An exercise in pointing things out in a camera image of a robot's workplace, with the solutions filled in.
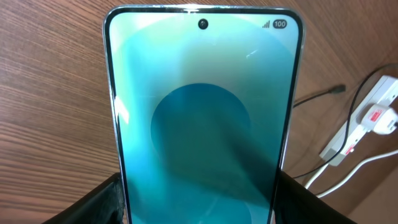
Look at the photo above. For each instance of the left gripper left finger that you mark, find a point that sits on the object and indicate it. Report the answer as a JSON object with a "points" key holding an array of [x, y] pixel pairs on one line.
{"points": [[103, 205]]}

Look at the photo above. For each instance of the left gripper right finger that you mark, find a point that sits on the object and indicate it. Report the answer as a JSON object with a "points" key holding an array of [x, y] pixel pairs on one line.
{"points": [[294, 204]]}

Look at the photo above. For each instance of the teal Galaxy S25 smartphone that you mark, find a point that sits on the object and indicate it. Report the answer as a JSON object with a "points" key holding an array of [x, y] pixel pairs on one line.
{"points": [[201, 99]]}

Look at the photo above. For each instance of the white charger plug adapter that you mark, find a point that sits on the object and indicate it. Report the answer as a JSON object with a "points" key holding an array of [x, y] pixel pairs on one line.
{"points": [[380, 119]]}

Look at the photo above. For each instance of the white power strip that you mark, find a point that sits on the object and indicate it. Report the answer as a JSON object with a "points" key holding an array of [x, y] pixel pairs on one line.
{"points": [[384, 92]]}

